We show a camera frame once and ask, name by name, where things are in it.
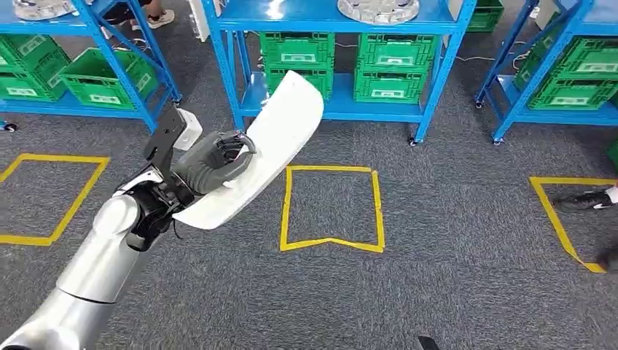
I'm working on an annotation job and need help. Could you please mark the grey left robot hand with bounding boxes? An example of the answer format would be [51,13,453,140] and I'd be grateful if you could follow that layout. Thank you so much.
[171,130,257,196]

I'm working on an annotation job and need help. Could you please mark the white curved plastic panel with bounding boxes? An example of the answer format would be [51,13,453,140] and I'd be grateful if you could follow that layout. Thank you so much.
[172,69,325,231]

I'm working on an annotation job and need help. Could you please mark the yellow floor tape square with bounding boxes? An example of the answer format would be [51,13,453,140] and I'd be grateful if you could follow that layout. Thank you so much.
[0,153,111,247]
[280,165,386,254]
[528,176,618,274]

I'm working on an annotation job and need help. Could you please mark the blue metal shelf rack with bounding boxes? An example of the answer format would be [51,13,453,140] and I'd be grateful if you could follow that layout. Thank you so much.
[474,0,618,146]
[0,0,184,133]
[200,0,479,147]

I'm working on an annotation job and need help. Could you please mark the white standing board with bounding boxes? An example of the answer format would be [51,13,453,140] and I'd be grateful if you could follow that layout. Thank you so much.
[187,0,211,43]

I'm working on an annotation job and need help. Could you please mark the clear wheel hubcap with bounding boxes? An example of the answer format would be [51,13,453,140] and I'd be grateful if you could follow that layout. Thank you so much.
[13,0,78,21]

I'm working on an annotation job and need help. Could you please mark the silver wheel hubcap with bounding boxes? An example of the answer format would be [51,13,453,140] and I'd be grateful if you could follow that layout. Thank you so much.
[337,0,421,26]

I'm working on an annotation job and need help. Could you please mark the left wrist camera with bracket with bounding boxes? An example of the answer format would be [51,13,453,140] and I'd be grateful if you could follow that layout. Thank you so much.
[143,104,204,179]

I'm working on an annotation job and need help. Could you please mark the white floor cable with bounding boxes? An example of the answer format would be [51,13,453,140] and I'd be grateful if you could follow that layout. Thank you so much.
[455,41,528,65]

